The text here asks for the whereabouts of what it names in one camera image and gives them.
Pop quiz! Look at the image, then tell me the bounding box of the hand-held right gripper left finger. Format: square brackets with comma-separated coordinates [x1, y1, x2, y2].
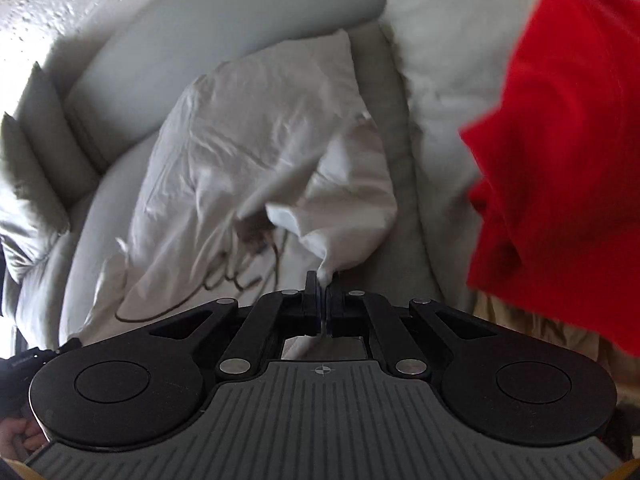
[149, 271, 324, 382]

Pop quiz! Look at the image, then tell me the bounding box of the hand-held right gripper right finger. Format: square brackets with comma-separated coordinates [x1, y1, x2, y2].
[325, 270, 497, 379]

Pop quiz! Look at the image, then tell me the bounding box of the white shirt with script print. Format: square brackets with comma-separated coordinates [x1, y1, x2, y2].
[70, 29, 399, 361]

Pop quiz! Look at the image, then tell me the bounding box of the person's left hand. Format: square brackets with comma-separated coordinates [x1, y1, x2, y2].
[0, 417, 45, 461]

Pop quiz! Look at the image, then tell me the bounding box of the small grey cushion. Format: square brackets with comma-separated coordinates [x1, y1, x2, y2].
[0, 112, 72, 283]
[19, 62, 102, 207]

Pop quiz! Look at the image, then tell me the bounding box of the beige cloth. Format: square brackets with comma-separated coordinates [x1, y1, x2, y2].
[472, 292, 640, 387]

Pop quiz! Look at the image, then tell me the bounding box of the red garment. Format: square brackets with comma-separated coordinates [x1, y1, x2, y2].
[459, 0, 640, 359]

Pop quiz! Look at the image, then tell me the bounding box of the large grey cushion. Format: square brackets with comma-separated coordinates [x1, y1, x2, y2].
[350, 0, 532, 311]

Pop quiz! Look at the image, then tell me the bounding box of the light grey sofa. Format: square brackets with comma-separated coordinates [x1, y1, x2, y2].
[10, 0, 476, 356]

